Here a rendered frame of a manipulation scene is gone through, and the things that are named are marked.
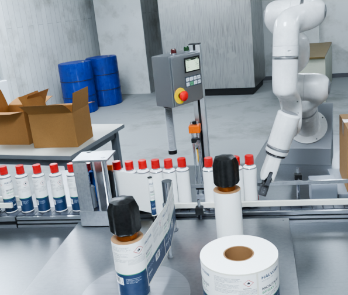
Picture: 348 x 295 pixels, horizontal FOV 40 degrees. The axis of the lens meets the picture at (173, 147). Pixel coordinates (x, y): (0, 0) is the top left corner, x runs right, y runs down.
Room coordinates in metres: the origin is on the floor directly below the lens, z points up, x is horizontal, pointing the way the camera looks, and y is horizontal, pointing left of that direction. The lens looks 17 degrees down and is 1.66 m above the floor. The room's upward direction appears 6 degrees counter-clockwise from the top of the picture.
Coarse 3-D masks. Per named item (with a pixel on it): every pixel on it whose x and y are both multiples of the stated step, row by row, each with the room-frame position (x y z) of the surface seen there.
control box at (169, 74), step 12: (156, 60) 1.79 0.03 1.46; (168, 60) 1.75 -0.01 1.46; (180, 60) 1.78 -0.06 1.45; (156, 72) 1.80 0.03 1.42; (168, 72) 1.75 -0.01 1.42; (180, 72) 1.77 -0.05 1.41; (192, 72) 1.82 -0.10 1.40; (156, 84) 1.80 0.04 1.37; (168, 84) 1.75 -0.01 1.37; (180, 84) 1.77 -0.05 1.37; (156, 96) 1.81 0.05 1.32; (168, 96) 1.76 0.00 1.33; (192, 96) 1.81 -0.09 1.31
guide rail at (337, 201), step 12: (180, 204) 1.71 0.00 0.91; (192, 204) 1.70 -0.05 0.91; (204, 204) 1.69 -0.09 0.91; (252, 204) 1.66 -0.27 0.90; (264, 204) 1.65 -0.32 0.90; (276, 204) 1.64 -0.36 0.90; (288, 204) 1.63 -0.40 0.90; (300, 204) 1.63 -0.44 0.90; (312, 204) 1.62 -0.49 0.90; (324, 204) 1.61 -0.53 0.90; (336, 204) 1.60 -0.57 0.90
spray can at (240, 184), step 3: (237, 156) 1.70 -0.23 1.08; (237, 159) 1.69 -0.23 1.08; (240, 168) 1.69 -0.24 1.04; (240, 171) 1.69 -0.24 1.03; (240, 174) 1.69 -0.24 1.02; (240, 177) 1.69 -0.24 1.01; (240, 180) 1.69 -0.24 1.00; (240, 183) 1.68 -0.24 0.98; (243, 183) 1.70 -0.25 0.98; (240, 186) 1.68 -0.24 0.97; (243, 186) 1.70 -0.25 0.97; (240, 189) 1.68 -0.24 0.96; (243, 189) 1.70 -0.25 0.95; (243, 192) 1.69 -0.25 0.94; (243, 195) 1.69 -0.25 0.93; (243, 198) 1.69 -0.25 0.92; (243, 207) 1.69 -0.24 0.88
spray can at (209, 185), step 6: (204, 162) 1.72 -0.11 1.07; (210, 162) 1.71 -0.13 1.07; (204, 168) 1.72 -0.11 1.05; (210, 168) 1.71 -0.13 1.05; (204, 174) 1.71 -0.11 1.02; (210, 174) 1.70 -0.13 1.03; (204, 180) 1.71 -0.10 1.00; (210, 180) 1.70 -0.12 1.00; (204, 186) 1.72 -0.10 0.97; (210, 186) 1.70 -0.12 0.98; (204, 192) 1.72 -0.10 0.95; (210, 192) 1.70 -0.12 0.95; (210, 198) 1.70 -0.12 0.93
